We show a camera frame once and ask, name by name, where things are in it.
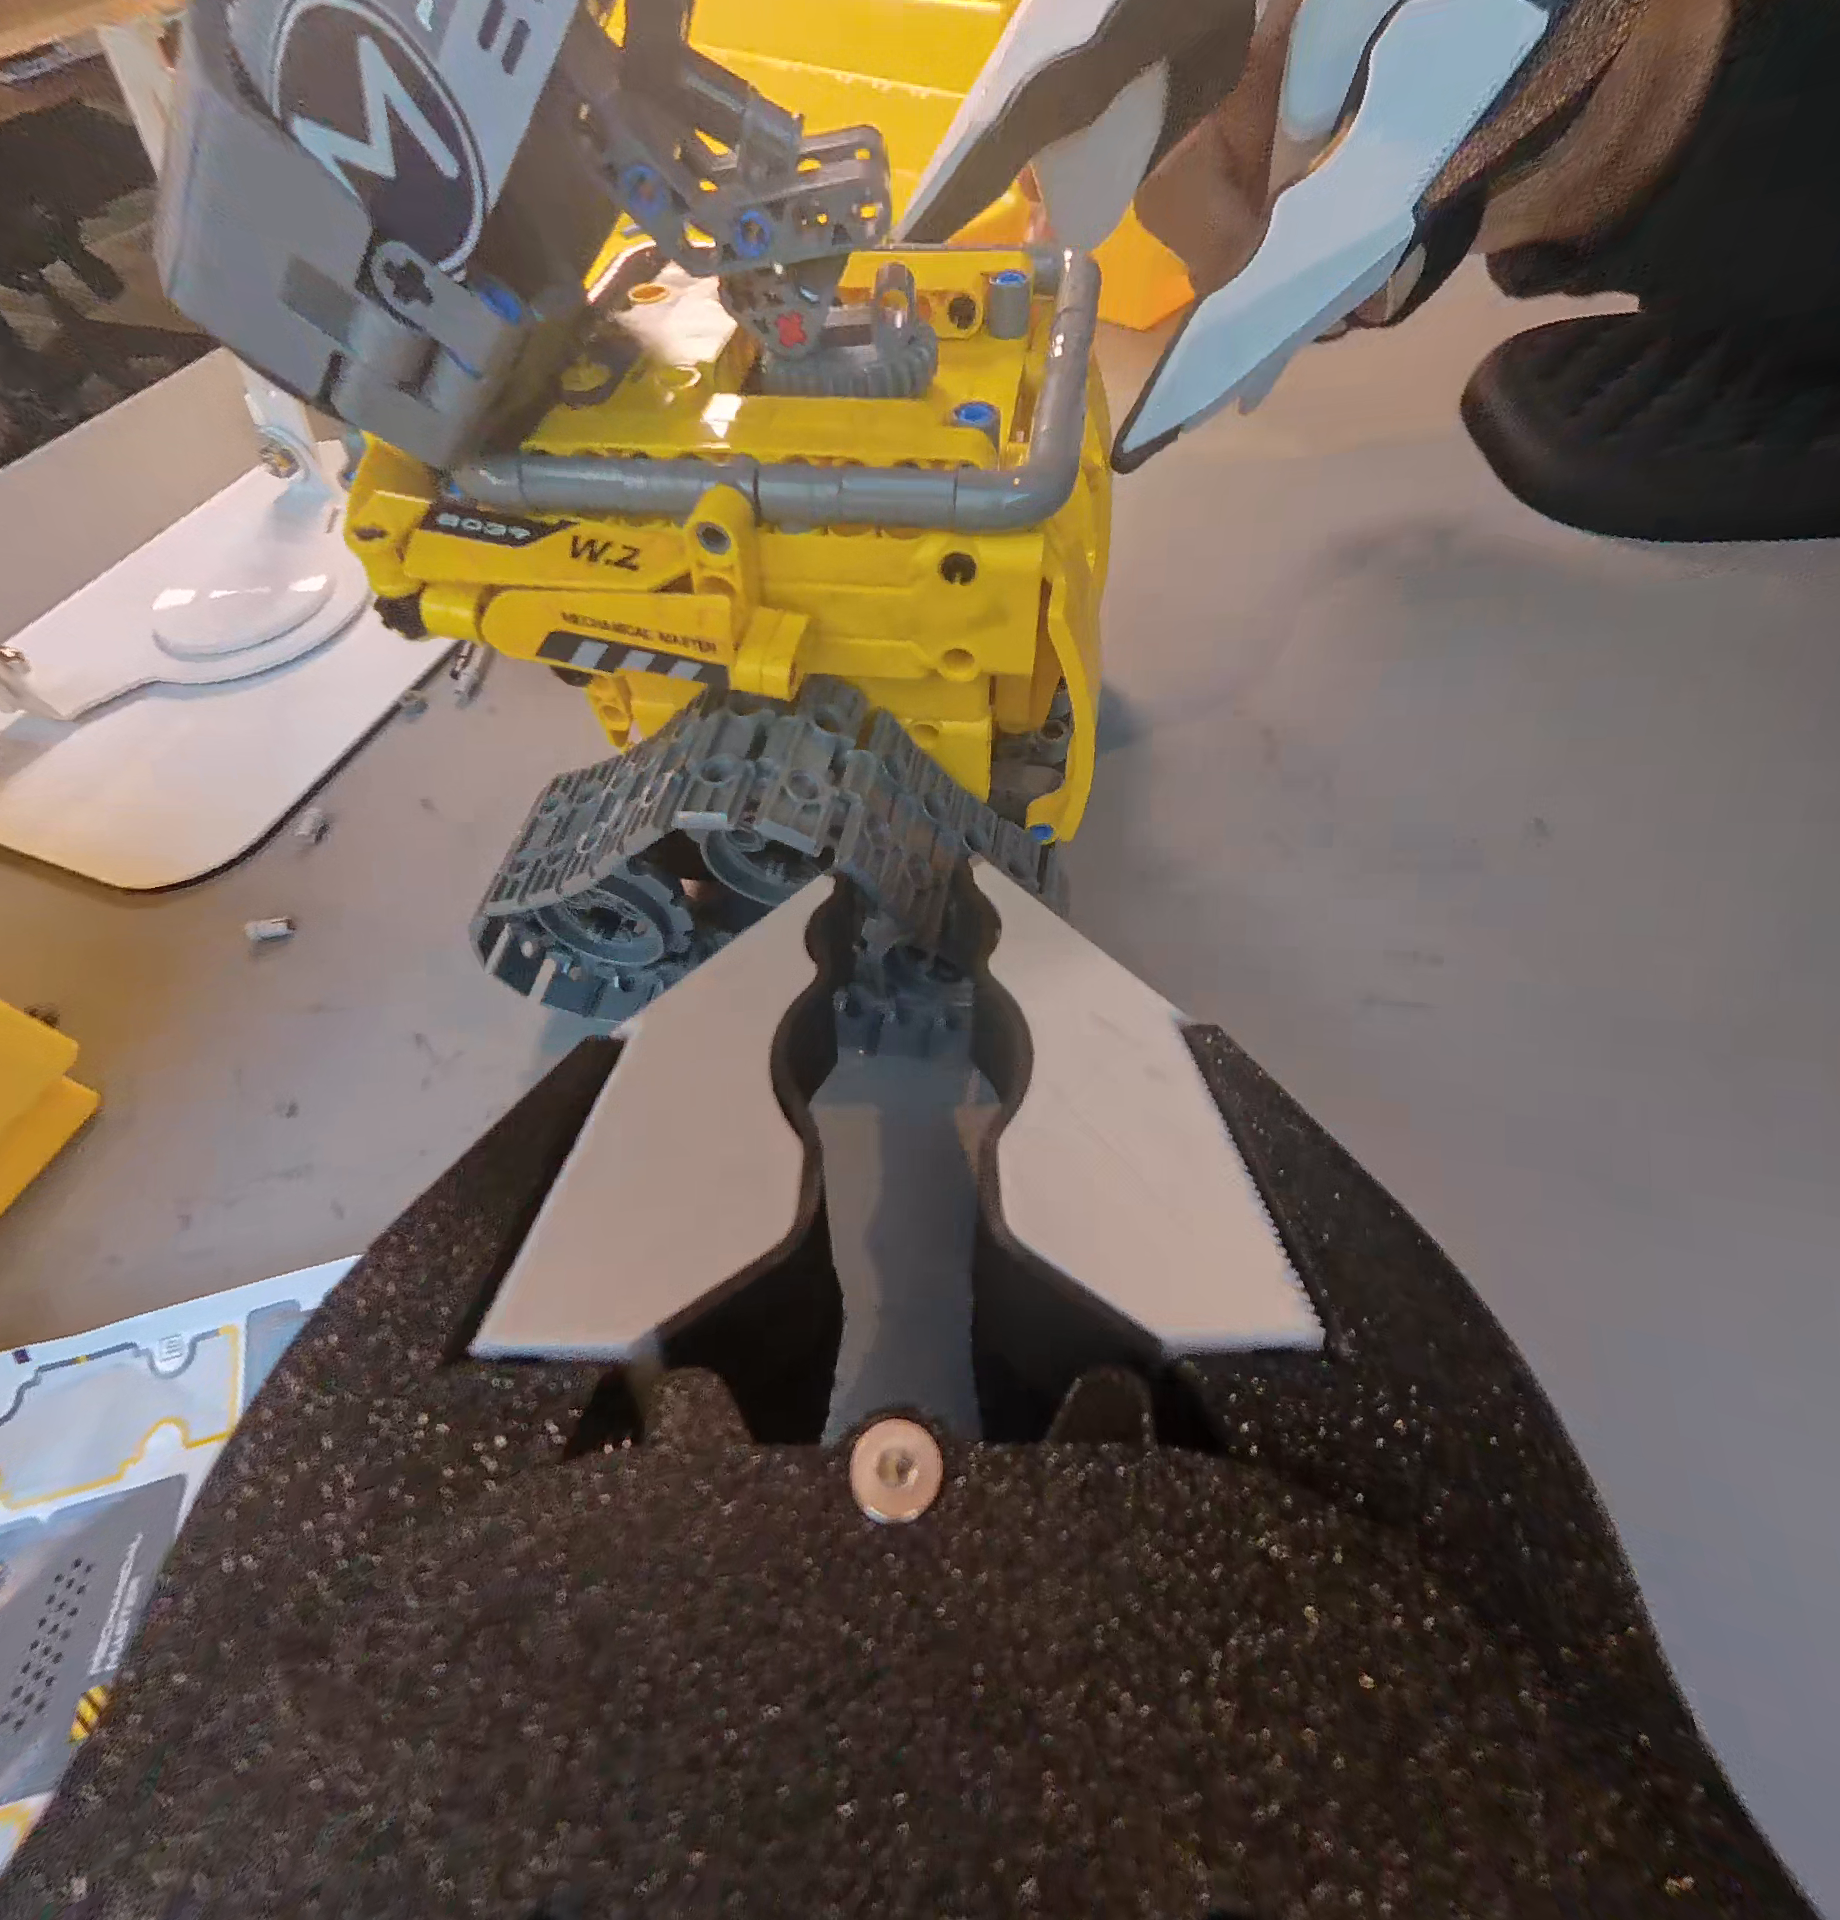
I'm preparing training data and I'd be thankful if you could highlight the grey robot model head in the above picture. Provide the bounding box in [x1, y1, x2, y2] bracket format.
[153, 0, 903, 473]

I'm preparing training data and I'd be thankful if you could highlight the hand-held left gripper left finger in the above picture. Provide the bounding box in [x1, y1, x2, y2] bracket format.
[469, 873, 842, 1445]

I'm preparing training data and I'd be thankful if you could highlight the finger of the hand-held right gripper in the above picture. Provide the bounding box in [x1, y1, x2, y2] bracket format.
[888, 0, 1262, 290]
[1112, 0, 1555, 473]

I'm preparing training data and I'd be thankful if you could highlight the person's right forearm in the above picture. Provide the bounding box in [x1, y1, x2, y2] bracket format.
[1610, 0, 1840, 323]

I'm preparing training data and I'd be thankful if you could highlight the white book stand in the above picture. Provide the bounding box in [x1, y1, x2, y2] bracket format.
[0, 352, 464, 898]

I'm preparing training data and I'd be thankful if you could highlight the yellow tracked brick robot model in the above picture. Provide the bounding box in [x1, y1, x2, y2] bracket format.
[342, 239, 1120, 1051]

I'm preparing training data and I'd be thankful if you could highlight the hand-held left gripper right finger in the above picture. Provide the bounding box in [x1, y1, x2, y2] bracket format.
[973, 868, 1337, 1442]

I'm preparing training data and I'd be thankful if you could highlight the white sticker sheet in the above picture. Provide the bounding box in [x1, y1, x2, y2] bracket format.
[0, 1254, 367, 1883]

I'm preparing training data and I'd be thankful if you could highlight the black mesh office chair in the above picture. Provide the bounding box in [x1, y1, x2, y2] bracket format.
[1460, 300, 1840, 545]

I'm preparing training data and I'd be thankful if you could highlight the person's right hand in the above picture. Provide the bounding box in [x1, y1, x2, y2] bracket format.
[1133, 0, 1749, 327]

